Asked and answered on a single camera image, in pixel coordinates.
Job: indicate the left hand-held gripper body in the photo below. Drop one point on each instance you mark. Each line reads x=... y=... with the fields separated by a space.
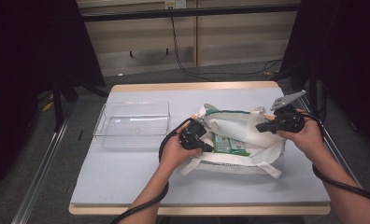
x=191 y=137

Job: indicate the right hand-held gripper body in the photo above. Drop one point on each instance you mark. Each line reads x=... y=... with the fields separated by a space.
x=289 y=119

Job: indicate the green snack packet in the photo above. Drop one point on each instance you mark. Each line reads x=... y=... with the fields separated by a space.
x=221 y=143
x=238 y=146

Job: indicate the white canvas tote bag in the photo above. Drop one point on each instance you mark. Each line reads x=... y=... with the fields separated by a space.
x=236 y=161

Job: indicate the person's left hand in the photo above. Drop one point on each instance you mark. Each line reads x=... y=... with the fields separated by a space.
x=175 y=152

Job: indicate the person's right hand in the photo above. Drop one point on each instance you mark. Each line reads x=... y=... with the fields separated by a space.
x=304 y=140

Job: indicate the orange item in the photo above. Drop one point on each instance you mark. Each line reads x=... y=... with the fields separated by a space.
x=268 y=117

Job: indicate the clear plastic container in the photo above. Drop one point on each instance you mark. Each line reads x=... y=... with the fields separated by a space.
x=133 y=124

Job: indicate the light blue table mat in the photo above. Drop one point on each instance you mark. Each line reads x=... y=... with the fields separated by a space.
x=127 y=180

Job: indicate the black curtain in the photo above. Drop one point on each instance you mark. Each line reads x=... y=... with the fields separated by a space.
x=24 y=77
x=348 y=62

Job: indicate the black horizontal bar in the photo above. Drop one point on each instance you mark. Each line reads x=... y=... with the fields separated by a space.
x=189 y=12

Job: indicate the black metal stand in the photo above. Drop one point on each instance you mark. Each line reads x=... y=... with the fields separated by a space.
x=58 y=105

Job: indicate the metal floor rail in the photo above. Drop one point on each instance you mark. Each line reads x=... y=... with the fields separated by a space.
x=342 y=161
x=39 y=174

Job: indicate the small black wall clip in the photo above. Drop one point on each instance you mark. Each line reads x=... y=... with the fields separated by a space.
x=130 y=53
x=167 y=51

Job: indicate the white wall socket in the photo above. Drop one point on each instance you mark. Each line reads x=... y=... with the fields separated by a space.
x=175 y=3

